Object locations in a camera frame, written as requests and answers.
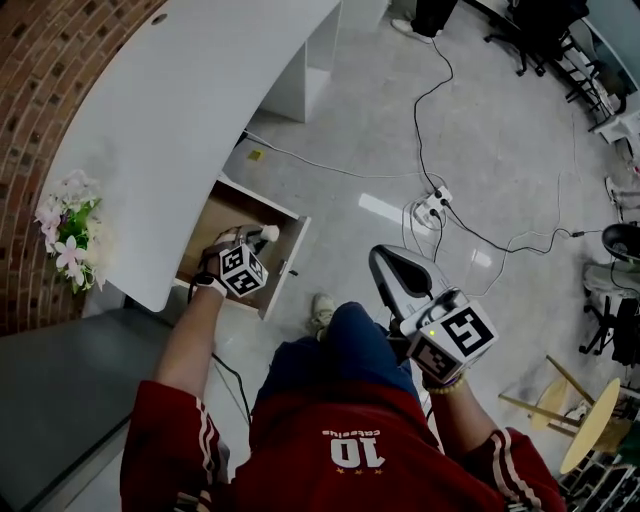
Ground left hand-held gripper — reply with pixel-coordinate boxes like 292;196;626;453
219;225;271;299

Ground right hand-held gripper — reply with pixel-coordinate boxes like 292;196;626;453
368;245;501;384

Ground wooden drawer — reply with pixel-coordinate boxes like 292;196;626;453
174;172;313;322

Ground person's left forearm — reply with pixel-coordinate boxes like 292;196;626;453
152;287;225;397

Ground person's right forearm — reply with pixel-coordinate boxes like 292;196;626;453
424;384;501;460

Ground person's left hand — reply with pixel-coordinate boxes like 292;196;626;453
199;228;241;274

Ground white power strip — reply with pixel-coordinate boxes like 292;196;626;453
411;185;454;227

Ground person's white shoe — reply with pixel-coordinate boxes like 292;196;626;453
306;293;336;342

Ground person's blue jeans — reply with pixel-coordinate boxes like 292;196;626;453
256;301;417;417

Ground white desk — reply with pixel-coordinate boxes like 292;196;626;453
42;0;392;314

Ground pink and white flowers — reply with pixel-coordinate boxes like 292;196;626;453
33;168;109;294

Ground person's red jersey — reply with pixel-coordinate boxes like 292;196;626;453
119;377;569;512

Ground black swivel chair base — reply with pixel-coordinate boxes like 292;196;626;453
578;293;640;369

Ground black round bowl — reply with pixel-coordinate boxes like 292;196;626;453
601;223;640;262

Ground white refrigerator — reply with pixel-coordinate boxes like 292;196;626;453
0;307;175;512

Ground round wooden stool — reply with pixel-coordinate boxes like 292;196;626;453
498;353;622;476

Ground white box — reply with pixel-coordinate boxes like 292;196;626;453
593;110;640;147

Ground black office chair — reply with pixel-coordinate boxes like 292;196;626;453
483;0;577;77

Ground black folding chair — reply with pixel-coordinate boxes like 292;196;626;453
563;28;627;122

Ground black floor cable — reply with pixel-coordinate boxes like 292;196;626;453
412;35;455;197
443;198;607;257

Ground beige bead bracelet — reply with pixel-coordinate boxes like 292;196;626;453
423;373;469;397

